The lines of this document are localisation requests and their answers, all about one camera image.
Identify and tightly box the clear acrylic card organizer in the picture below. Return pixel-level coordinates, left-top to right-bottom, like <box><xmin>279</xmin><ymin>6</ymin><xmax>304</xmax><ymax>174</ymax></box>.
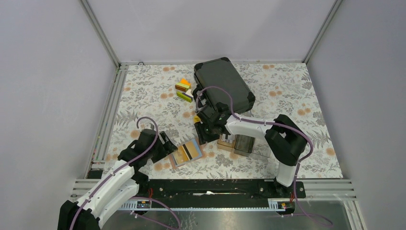
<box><xmin>217</xmin><ymin>135</ymin><xmax>271</xmax><ymax>161</ymax></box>

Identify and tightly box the yellow round token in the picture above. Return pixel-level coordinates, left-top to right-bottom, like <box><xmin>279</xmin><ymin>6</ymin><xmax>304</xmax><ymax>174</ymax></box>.
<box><xmin>193</xmin><ymin>115</ymin><xmax>201</xmax><ymax>123</ymax></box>

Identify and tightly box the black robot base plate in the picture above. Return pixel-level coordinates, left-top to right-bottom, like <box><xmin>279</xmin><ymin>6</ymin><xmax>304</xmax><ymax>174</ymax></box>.
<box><xmin>132</xmin><ymin>172</ymin><xmax>306</xmax><ymax>209</ymax></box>

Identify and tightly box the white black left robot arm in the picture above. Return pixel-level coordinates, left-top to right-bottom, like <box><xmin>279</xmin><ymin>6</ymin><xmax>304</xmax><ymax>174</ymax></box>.
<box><xmin>57</xmin><ymin>129</ymin><xmax>177</xmax><ymax>230</ymax></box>

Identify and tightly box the orange gold credit card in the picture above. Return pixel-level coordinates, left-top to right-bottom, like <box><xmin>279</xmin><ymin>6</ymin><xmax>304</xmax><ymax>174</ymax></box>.
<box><xmin>182</xmin><ymin>139</ymin><xmax>203</xmax><ymax>161</ymax></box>

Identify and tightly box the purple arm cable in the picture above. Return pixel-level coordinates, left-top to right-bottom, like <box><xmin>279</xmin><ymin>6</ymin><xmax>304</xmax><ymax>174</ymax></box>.
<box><xmin>195</xmin><ymin>86</ymin><xmax>315</xmax><ymax>204</ymax></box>
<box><xmin>69</xmin><ymin>116</ymin><xmax>159</xmax><ymax>230</ymax></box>

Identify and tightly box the aluminium frame rail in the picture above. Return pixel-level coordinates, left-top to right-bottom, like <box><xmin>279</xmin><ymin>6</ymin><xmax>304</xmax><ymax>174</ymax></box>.
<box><xmin>85</xmin><ymin>63</ymin><xmax>128</xmax><ymax>174</ymax></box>

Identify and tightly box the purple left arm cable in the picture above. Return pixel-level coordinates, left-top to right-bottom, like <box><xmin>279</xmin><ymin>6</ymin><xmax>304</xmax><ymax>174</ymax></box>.
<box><xmin>69</xmin><ymin>116</ymin><xmax>159</xmax><ymax>230</ymax></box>

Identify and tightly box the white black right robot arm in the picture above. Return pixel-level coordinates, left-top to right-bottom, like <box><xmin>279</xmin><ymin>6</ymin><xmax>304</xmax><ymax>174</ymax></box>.
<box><xmin>196</xmin><ymin>106</ymin><xmax>314</xmax><ymax>197</ymax></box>

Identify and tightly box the silver striped credit card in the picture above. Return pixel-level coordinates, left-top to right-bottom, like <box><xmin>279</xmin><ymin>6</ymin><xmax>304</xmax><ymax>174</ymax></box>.
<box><xmin>221</xmin><ymin>134</ymin><xmax>235</xmax><ymax>143</ymax></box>

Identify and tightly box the floral patterned table mat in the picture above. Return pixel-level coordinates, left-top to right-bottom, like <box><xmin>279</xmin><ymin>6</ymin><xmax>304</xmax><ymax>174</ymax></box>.
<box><xmin>103</xmin><ymin>63</ymin><xmax>343</xmax><ymax>179</ymax></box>

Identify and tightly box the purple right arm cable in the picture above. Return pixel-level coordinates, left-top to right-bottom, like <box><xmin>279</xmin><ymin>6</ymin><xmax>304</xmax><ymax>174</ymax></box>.
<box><xmin>195</xmin><ymin>86</ymin><xmax>315</xmax><ymax>204</ymax></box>

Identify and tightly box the pink leather card holder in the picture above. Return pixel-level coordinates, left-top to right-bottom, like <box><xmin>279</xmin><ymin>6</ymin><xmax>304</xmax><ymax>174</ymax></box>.
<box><xmin>169</xmin><ymin>138</ymin><xmax>206</xmax><ymax>169</ymax></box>

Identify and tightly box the yellow card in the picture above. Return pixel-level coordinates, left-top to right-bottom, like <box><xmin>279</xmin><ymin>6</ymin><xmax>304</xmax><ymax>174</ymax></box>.
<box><xmin>172</xmin><ymin>146</ymin><xmax>189</xmax><ymax>167</ymax></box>

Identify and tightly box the dark grey hard case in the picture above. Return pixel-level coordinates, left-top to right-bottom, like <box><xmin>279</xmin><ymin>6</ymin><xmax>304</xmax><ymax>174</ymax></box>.
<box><xmin>192</xmin><ymin>57</ymin><xmax>255</xmax><ymax>121</ymax></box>

